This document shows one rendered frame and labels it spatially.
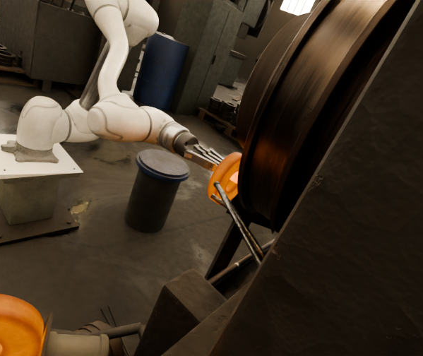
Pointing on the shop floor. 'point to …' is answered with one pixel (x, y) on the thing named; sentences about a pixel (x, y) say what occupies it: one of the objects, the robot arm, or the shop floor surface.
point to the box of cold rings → (56, 42)
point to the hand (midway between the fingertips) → (231, 173)
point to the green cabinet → (203, 51)
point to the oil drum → (159, 70)
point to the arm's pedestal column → (22, 212)
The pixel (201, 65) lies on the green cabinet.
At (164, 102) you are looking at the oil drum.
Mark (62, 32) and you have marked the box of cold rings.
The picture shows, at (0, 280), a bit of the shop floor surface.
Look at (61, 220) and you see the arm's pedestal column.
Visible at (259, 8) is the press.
